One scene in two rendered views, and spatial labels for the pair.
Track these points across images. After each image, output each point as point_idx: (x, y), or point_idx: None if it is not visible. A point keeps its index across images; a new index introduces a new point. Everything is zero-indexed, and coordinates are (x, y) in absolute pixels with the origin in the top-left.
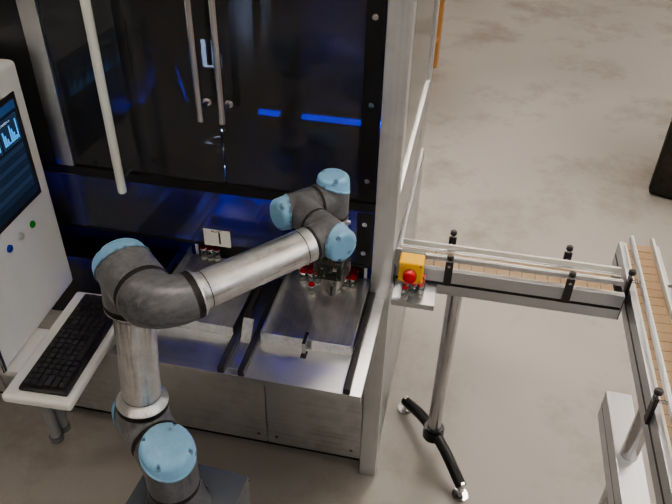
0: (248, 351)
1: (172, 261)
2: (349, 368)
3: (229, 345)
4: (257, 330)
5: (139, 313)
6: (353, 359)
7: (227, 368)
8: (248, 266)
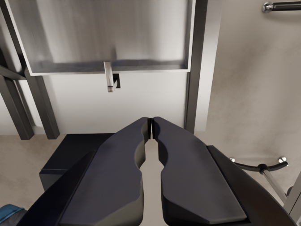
0: (40, 107)
1: None
2: (188, 104)
3: (7, 103)
4: (23, 61)
5: None
6: (192, 86)
7: (33, 126)
8: None
